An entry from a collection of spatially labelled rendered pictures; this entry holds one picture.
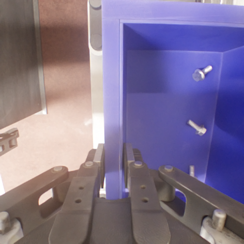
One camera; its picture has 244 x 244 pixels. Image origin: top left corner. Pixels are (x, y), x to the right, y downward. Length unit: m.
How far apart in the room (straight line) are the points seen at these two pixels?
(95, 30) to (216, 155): 0.31
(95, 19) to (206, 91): 0.26
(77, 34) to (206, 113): 1.14
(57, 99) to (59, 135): 0.27
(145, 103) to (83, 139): 1.15
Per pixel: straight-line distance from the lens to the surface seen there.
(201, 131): 0.22
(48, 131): 1.40
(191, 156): 0.25
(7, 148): 0.35
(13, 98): 1.05
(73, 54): 1.27
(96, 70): 0.40
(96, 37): 0.36
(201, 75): 0.21
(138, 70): 0.20
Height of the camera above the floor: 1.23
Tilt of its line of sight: 75 degrees down
